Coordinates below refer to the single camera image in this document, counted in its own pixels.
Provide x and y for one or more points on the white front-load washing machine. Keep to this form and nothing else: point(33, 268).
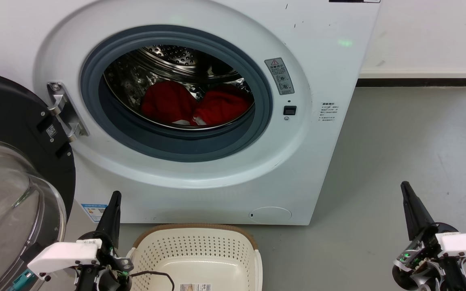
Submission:
point(318, 169)

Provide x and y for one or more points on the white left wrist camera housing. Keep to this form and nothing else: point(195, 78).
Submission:
point(63, 254)

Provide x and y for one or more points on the red cloth garment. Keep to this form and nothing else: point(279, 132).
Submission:
point(168, 103)

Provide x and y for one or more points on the cream perforated laundry basket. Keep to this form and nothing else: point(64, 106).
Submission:
point(196, 250)

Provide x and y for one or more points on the small printed text label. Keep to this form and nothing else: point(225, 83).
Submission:
point(329, 112)

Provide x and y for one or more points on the grey rubber door gasket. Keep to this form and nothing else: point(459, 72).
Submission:
point(176, 149)

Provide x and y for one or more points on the silver door hinge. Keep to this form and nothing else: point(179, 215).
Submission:
point(66, 115)

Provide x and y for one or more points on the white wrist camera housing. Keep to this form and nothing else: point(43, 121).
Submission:
point(63, 254)
point(465, 243)

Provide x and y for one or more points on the blue energy label sticker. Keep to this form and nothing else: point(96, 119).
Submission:
point(94, 211)

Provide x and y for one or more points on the QR code sticker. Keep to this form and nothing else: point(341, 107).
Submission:
point(51, 131)

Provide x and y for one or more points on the round white filter cover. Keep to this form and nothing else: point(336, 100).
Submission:
point(270, 215)

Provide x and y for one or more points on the black door latch socket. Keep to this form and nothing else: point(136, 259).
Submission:
point(289, 110)

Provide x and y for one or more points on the stainless steel washing machine drum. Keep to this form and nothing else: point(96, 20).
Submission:
point(168, 56)

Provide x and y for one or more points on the wall baseboard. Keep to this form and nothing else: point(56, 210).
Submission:
point(419, 77)

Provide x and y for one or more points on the black glass washer door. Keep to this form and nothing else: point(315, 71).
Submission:
point(14, 113)

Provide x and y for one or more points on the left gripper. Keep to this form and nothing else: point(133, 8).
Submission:
point(107, 279)

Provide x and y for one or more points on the grey warning sticker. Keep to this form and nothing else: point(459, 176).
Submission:
point(279, 75)

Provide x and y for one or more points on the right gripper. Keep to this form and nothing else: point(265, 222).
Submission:
point(419, 266)

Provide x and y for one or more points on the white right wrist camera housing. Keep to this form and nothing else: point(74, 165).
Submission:
point(465, 243)

